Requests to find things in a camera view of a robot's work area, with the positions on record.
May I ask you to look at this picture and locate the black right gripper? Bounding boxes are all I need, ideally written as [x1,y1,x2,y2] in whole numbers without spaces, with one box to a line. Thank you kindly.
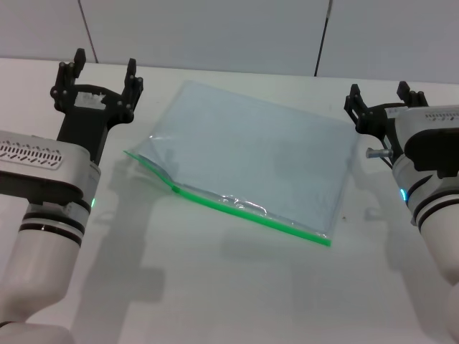
[344,81,430,158]

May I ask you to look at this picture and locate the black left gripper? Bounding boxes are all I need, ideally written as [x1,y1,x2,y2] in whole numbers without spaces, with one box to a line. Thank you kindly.
[49,49,144,164]

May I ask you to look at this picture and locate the clear green-zip document bag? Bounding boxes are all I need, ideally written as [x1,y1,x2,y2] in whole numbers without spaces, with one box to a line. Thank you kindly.
[123,79,361,248]

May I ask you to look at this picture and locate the gripper cable with silver plugs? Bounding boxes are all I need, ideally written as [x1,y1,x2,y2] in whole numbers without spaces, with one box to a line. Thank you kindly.
[364,148,395,169]

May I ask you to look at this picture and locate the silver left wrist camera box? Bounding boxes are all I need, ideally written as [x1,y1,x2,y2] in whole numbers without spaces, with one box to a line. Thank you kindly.
[0,130,103,206]

